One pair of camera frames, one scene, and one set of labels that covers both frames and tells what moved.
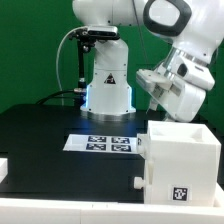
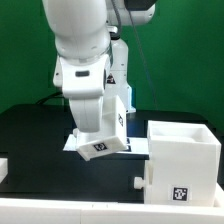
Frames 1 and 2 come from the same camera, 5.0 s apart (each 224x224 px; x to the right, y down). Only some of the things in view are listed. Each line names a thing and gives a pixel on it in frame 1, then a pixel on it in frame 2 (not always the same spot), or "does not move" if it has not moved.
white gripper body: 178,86 → 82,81
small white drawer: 143,148 → 112,135
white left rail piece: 3,168 does not move
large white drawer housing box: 183,164 does not move
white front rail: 51,211 does not move
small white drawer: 138,182 does not move
